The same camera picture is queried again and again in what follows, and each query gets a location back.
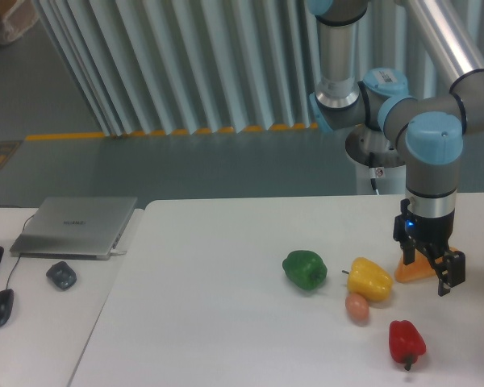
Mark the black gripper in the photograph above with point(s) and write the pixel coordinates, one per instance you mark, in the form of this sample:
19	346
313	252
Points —
430	236

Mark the orange triangular bread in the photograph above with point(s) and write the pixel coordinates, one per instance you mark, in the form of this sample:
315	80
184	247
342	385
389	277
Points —
419	270

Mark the red bell pepper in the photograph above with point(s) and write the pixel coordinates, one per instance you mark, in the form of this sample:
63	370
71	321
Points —
406	344

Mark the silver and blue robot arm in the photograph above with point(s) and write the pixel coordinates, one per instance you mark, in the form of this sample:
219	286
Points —
427	134

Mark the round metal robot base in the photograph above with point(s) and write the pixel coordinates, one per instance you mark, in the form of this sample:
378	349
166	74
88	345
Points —
377	165

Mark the yellow bell pepper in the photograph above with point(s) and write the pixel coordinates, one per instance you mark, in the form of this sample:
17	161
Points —
369	280

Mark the brown egg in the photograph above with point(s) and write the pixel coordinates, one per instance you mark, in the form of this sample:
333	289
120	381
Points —
357	307

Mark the green bell pepper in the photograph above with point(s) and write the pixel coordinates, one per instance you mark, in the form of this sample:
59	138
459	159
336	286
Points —
305	269

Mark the white pleated curtain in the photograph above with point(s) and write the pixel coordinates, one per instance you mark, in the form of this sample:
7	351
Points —
189	66

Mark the dark grey earbuds case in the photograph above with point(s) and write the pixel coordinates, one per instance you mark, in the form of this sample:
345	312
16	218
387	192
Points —
62	275

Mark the silver laptop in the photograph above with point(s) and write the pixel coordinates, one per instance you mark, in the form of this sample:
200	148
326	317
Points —
85	228

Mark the cardboard box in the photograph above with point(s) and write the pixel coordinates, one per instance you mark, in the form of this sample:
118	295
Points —
16	18

